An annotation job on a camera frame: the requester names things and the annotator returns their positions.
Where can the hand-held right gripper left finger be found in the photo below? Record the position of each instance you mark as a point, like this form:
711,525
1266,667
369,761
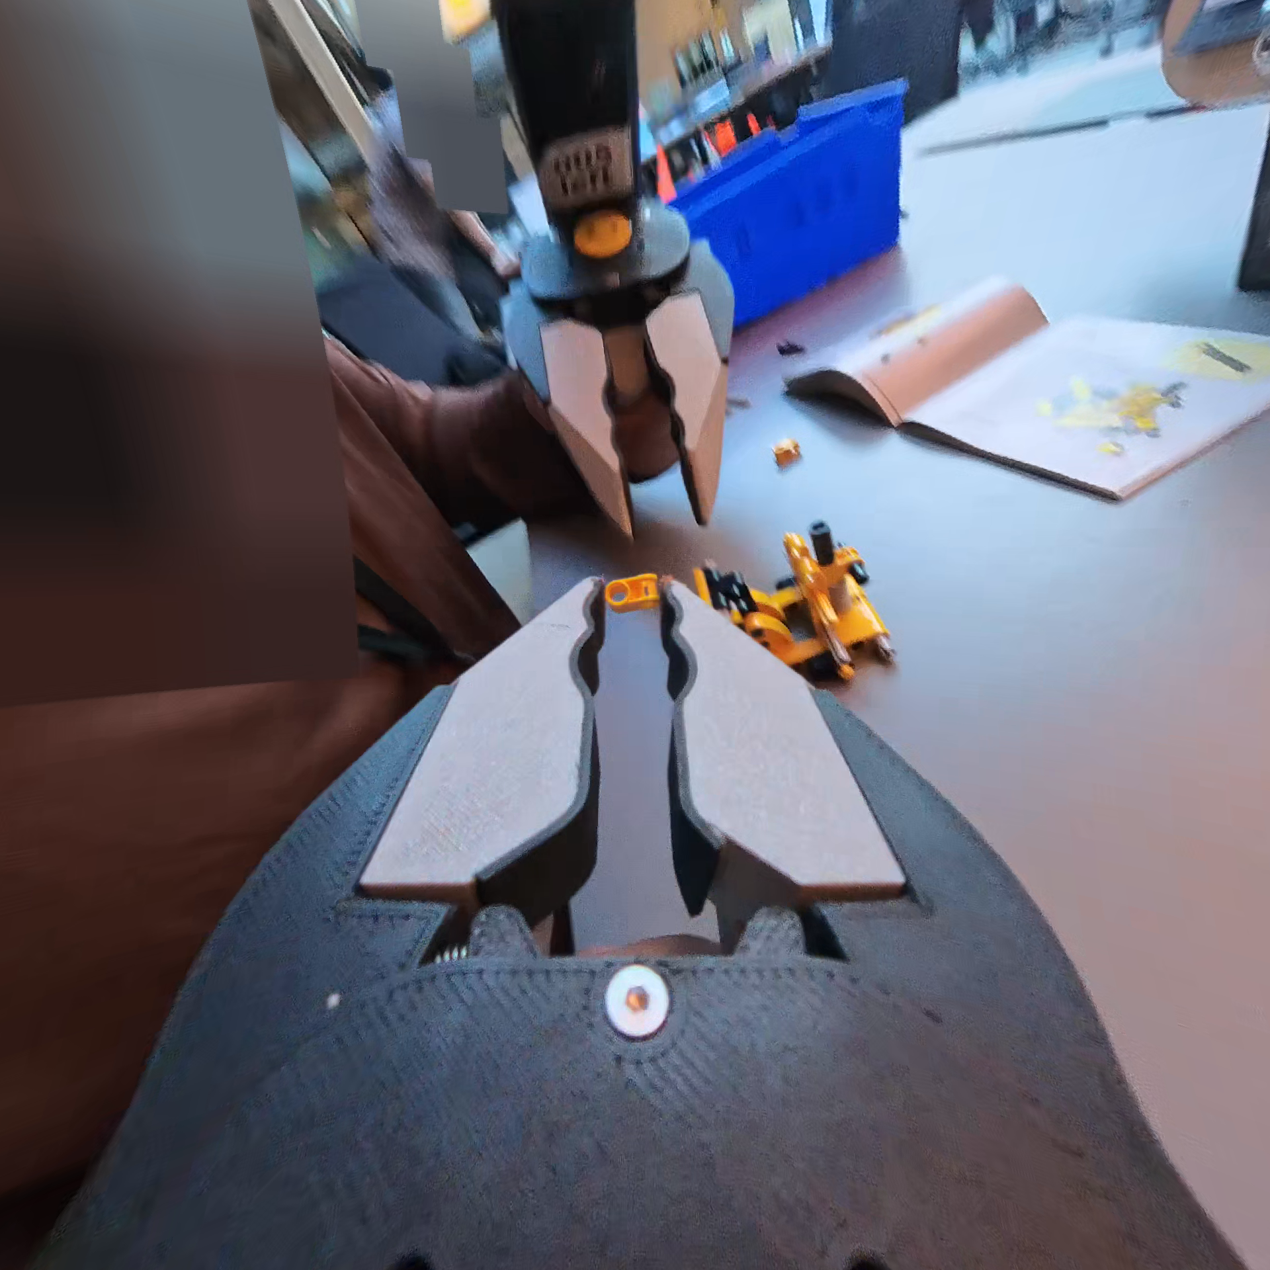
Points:
496,763

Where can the small yellow lego piece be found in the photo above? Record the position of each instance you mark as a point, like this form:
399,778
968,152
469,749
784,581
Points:
787,453

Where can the person's brown shirt torso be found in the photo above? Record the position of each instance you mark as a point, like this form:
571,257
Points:
198,843

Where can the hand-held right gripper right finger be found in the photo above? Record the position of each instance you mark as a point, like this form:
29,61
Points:
774,774

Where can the orange traffic cones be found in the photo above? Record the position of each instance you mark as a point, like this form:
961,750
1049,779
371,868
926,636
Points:
719,139

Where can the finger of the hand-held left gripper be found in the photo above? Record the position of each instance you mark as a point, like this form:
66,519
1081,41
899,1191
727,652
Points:
700,386
580,397

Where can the person's left forearm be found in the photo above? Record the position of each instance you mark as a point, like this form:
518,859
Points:
456,437

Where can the small yellow lego connector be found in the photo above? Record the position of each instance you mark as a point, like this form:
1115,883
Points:
627,593

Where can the blue plastic bin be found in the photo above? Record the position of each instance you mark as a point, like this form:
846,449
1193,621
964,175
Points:
803,218

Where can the open instruction booklet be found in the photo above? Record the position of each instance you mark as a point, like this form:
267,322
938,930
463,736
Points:
1071,397

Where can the yellow black lego assembly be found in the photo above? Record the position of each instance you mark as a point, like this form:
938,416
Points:
823,615

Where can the dark box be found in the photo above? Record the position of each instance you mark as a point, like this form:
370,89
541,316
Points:
1255,208

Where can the black chair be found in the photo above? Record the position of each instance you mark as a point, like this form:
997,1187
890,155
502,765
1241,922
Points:
397,327

